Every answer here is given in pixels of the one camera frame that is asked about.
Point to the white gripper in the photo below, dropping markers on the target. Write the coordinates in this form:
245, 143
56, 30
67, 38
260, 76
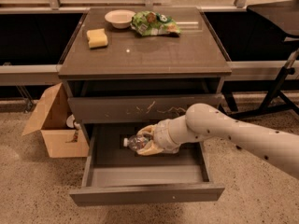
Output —
162, 135

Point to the clear plastic water bottle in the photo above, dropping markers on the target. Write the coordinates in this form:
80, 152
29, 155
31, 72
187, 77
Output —
137, 142

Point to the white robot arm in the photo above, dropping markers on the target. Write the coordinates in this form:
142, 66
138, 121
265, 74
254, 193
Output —
202, 121

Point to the closed grey upper drawer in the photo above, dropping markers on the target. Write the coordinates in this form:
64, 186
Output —
123, 109

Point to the open grey lower drawer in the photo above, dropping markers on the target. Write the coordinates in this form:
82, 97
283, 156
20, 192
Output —
114, 174

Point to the grey drawer cabinet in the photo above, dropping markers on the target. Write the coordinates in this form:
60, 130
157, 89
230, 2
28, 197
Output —
135, 65

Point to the open cardboard box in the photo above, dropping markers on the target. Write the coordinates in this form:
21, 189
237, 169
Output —
52, 117

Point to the yellow sponge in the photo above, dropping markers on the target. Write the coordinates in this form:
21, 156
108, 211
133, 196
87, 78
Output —
97, 38

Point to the green chip bag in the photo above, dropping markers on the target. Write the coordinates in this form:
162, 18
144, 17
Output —
150, 23

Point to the metal window railing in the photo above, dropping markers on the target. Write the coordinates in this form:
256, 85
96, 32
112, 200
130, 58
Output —
47, 74

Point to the white bowl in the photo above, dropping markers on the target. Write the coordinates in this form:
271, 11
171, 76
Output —
120, 19

